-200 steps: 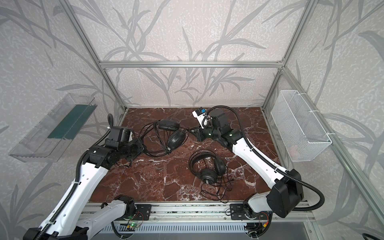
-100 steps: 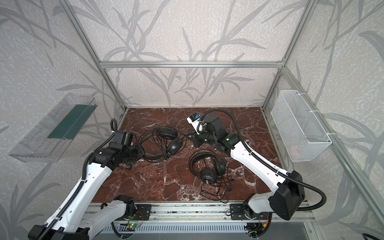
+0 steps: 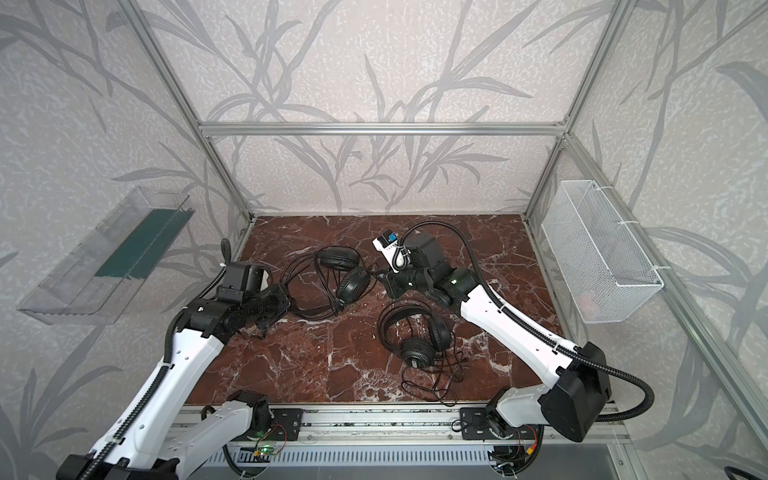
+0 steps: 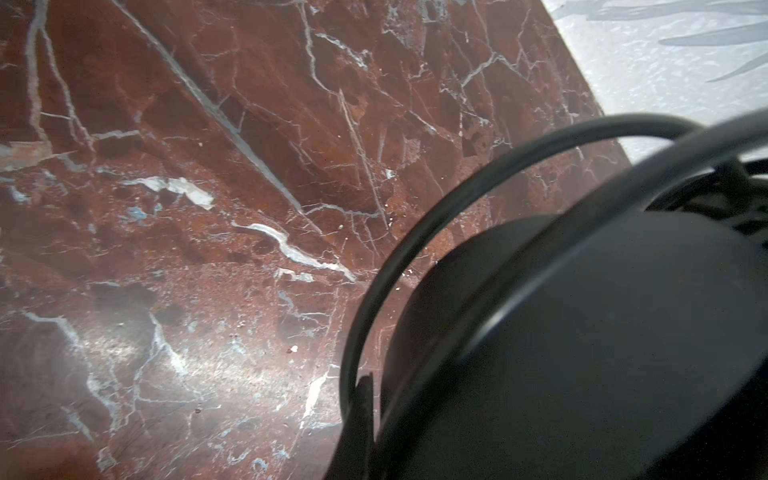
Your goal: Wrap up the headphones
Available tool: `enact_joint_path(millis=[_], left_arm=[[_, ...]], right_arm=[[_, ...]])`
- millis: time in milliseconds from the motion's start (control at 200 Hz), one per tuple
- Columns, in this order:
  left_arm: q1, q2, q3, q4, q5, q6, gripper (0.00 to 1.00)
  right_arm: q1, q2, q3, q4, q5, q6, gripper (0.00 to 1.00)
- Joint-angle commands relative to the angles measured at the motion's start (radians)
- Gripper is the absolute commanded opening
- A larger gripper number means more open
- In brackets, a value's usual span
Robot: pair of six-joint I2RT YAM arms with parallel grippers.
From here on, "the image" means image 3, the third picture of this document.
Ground black headphones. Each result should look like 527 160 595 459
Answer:
377 300 468 407
280 245 377 322

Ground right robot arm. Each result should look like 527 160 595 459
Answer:
372 221 655 442

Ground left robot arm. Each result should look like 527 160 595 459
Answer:
56 239 289 479

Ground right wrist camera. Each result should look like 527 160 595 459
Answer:
372 230 409 273

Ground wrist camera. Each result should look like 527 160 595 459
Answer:
372 230 409 273
216 261 269 303

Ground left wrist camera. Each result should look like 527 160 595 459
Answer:
216 261 269 303

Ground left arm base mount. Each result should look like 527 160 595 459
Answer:
235 408 304 443

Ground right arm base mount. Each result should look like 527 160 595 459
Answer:
451 407 539 442

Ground clear plastic wall bin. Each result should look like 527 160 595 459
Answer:
17 187 195 326

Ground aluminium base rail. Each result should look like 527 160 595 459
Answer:
159 402 631 447

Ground white wire mesh basket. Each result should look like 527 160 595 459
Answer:
542 180 664 324

